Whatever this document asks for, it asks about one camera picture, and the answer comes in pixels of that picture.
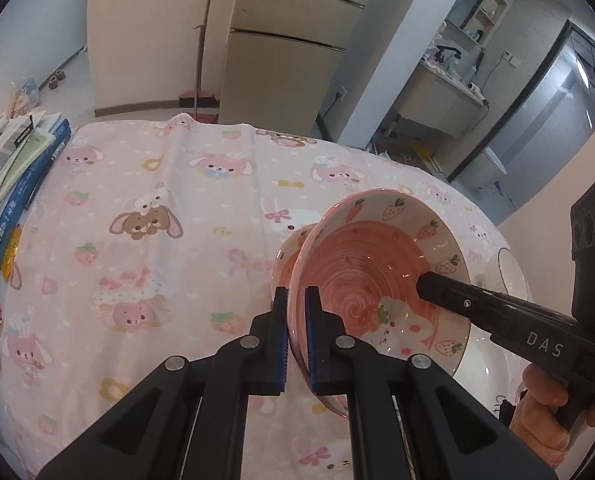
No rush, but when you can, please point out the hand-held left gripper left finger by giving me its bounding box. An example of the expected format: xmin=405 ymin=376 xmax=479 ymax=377
xmin=36 ymin=287 xmax=291 ymax=480

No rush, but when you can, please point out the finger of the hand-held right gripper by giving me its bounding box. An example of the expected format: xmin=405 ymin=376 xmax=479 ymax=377
xmin=416 ymin=271 xmax=595 ymax=386

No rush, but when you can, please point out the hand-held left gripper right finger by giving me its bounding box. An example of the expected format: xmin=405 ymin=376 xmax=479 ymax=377
xmin=305 ymin=285 xmax=561 ymax=480

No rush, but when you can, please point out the white bowl with black rim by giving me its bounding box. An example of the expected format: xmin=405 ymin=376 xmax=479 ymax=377
xmin=497 ymin=247 xmax=532 ymax=306

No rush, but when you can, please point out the white plate with cat print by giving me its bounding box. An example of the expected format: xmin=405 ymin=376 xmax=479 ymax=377
xmin=447 ymin=265 xmax=525 ymax=413

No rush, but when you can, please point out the pink strawberry print bowl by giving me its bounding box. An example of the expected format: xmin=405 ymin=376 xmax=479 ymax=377
xmin=288 ymin=187 xmax=473 ymax=418
xmin=270 ymin=222 xmax=323 ymax=311

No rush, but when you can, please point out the person's right hand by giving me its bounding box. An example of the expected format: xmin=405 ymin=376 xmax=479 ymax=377
xmin=508 ymin=362 xmax=595 ymax=466

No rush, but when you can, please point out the pink printed tablecloth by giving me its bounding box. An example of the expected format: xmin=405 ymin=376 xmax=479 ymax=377
xmin=0 ymin=115 xmax=528 ymax=480

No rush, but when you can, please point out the white toilet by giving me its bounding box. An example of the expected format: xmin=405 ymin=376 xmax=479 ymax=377
xmin=471 ymin=150 xmax=509 ymax=192

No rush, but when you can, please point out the dark framed glass door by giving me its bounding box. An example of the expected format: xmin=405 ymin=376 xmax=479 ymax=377
xmin=447 ymin=20 xmax=595 ymax=226

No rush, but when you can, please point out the sink cabinet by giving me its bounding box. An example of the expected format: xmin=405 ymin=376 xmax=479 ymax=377
xmin=387 ymin=60 xmax=489 ymax=137

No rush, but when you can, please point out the black faucet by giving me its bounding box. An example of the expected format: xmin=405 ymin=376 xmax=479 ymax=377
xmin=434 ymin=45 xmax=461 ymax=69

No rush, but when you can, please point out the red dustpan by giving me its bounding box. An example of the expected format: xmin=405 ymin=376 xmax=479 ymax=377
xmin=178 ymin=90 xmax=219 ymax=124

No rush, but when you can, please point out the beige refrigerator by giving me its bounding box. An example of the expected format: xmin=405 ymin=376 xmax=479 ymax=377
xmin=218 ymin=0 xmax=366 ymax=127

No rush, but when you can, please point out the wooden broom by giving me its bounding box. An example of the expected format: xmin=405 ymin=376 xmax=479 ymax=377
xmin=192 ymin=0 xmax=217 ymax=122

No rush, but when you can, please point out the pile of books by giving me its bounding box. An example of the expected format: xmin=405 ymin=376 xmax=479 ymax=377
xmin=0 ymin=110 xmax=73 ymax=311

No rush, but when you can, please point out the wall shelf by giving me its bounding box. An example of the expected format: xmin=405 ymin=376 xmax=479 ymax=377
xmin=457 ymin=0 xmax=508 ymax=46

